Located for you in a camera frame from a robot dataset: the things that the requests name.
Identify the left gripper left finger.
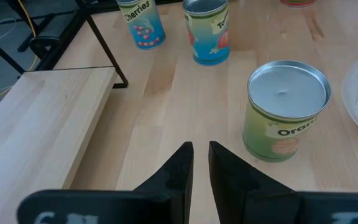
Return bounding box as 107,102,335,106
134,141,195,224

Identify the green oranges tin can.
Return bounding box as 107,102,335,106
242,59,333,164

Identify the black aluminium rig frame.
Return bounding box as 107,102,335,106
34,0,185,72

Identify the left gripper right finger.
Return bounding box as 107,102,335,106
208,141,298,224

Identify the black metal shelf frame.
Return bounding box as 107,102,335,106
85,14,129,89

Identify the blue green tomatoes tin can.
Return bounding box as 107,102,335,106
182,0,231,67

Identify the black floor stand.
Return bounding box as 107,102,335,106
0,0,74,75

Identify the yellow cable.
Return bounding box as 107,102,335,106
0,0,40,110

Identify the blue cherries tin can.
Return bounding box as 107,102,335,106
116,0,167,50

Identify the red based orange tin can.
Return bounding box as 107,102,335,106
279,0,317,9

